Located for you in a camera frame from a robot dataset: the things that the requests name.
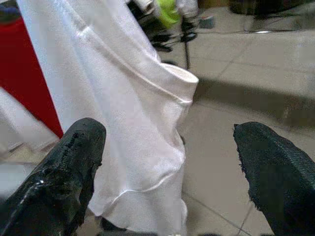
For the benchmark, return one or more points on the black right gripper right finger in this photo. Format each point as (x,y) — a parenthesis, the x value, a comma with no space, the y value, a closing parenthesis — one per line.
(283,186)

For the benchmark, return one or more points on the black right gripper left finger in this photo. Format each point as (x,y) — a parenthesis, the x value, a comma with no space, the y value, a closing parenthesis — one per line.
(54,191)

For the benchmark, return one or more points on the white t-shirt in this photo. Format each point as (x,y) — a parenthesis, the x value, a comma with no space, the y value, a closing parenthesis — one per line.
(110,98)

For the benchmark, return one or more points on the small grey blue object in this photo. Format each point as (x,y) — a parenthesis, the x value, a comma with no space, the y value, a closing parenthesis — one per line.
(206,22)

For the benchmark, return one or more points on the white green blue shirt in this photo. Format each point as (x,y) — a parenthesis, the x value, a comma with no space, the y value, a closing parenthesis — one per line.
(168,14)

